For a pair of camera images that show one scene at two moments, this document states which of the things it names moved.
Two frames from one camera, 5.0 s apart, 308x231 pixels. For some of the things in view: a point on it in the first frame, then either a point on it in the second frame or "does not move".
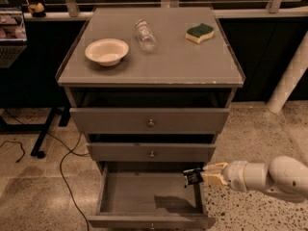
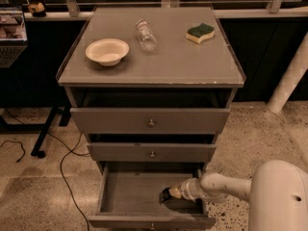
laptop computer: x=12 y=35 does not move
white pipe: x=292 y=78 does not move
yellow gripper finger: x=216 y=179 -> x=175 y=192
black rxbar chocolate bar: x=192 y=175 -> x=165 y=195
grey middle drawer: x=147 y=152 does not move
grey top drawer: x=149 y=120 does not move
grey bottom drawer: x=150 y=195 does not move
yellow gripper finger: x=218 y=166 -> x=177 y=187
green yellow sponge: x=199 y=33 does not move
